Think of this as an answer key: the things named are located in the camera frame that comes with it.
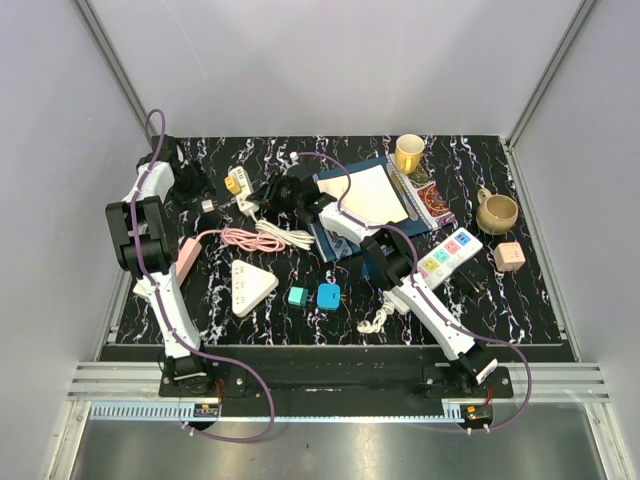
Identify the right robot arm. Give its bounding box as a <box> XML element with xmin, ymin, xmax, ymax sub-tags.
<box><xmin>250</xmin><ymin>172</ymin><xmax>497</xmax><ymax>397</ymax></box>

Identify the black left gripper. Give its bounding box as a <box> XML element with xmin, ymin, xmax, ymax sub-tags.
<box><xmin>168</xmin><ymin>159</ymin><xmax>215</xmax><ymax>212</ymax></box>

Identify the white triangular power strip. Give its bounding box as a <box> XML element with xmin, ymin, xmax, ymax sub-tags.
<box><xmin>231</xmin><ymin>260</ymin><xmax>279</xmax><ymax>318</ymax></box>

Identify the light blue plug adapter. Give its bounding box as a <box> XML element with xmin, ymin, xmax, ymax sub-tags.
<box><xmin>316</xmin><ymin>283</ymin><xmax>341</xmax><ymax>311</ymax></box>

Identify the pink power strip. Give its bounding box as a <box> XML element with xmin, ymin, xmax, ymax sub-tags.
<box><xmin>176</xmin><ymin>238</ymin><xmax>202</xmax><ymax>285</ymax></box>

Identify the dark blue placemat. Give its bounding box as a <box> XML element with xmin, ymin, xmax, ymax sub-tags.
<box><xmin>309</xmin><ymin>154</ymin><xmax>438</xmax><ymax>263</ymax></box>

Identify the yellow mug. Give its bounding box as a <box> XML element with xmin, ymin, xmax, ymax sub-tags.
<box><xmin>395</xmin><ymin>134</ymin><xmax>425</xmax><ymax>175</ymax></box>

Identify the dark blue cube adapter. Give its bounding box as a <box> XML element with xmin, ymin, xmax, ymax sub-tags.
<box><xmin>362</xmin><ymin>249</ymin><xmax>384</xmax><ymax>283</ymax></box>

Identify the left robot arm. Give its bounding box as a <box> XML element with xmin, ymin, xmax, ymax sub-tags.
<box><xmin>105</xmin><ymin>136</ymin><xmax>216</xmax><ymax>396</ymax></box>

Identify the white square plate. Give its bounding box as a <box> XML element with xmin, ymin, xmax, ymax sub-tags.
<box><xmin>315</xmin><ymin>165</ymin><xmax>408</xmax><ymax>225</ymax></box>

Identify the white knotted cord with plug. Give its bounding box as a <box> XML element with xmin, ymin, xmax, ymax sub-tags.
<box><xmin>356</xmin><ymin>305</ymin><xmax>400</xmax><ymax>335</ymax></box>

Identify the small white cube adapter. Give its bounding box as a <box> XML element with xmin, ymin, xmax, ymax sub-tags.
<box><xmin>201</xmin><ymin>200</ymin><xmax>216</xmax><ymax>213</ymax></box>

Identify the pink coiled cable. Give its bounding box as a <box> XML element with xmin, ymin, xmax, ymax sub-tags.
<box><xmin>197</xmin><ymin>227</ymin><xmax>287</xmax><ymax>255</ymax></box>

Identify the yellow plug adapter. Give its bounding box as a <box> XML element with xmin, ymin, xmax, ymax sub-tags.
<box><xmin>224</xmin><ymin>175</ymin><xmax>242</xmax><ymax>195</ymax></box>

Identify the white coiled cable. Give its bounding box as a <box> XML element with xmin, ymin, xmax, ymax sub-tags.
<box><xmin>249</xmin><ymin>212</ymin><xmax>316</xmax><ymax>250</ymax></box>

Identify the black mounting base rail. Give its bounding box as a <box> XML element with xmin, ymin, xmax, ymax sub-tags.
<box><xmin>157</xmin><ymin>345</ymin><xmax>514</xmax><ymax>399</ymax></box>

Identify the beige ceramic mug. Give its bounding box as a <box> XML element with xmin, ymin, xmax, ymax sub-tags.
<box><xmin>476</xmin><ymin>188</ymin><xmax>519</xmax><ymax>236</ymax></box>

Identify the teal small plug adapter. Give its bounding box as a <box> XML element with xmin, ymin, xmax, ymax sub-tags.
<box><xmin>287</xmin><ymin>286</ymin><xmax>309</xmax><ymax>307</ymax></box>

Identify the white plug adapter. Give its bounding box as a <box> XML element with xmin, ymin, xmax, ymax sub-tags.
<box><xmin>132</xmin><ymin>282</ymin><xmax>147</xmax><ymax>298</ymax></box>

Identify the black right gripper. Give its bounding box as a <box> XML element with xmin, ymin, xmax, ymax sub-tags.
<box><xmin>248</xmin><ymin>173</ymin><xmax>303</xmax><ymax>216</ymax></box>

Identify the pink deer cube adapter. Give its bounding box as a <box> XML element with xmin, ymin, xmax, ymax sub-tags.
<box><xmin>493</xmin><ymin>242</ymin><xmax>526</xmax><ymax>272</ymax></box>

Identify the white power strip yellow plug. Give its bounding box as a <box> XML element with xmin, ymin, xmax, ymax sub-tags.
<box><xmin>227</xmin><ymin>166</ymin><xmax>259</xmax><ymax>219</ymax></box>

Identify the patterned colourful coaster cloth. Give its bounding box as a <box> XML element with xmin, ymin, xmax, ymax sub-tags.
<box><xmin>386</xmin><ymin>154</ymin><xmax>456</xmax><ymax>231</ymax></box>

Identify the white multicolour power strip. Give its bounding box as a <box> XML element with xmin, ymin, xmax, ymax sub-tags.
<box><xmin>387</xmin><ymin>227</ymin><xmax>485</xmax><ymax>315</ymax></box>

